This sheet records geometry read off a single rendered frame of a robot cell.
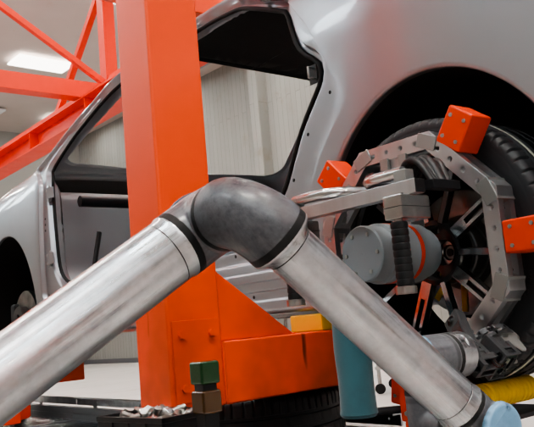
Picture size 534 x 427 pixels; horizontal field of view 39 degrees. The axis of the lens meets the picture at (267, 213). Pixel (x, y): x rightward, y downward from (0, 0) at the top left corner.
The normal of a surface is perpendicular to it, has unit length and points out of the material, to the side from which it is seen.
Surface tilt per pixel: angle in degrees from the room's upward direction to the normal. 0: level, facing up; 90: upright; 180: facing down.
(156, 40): 90
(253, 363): 90
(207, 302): 90
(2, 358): 64
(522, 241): 90
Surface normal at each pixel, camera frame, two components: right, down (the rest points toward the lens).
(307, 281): -0.18, 0.50
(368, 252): -0.78, -0.02
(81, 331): 0.58, 0.02
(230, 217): -0.40, -0.05
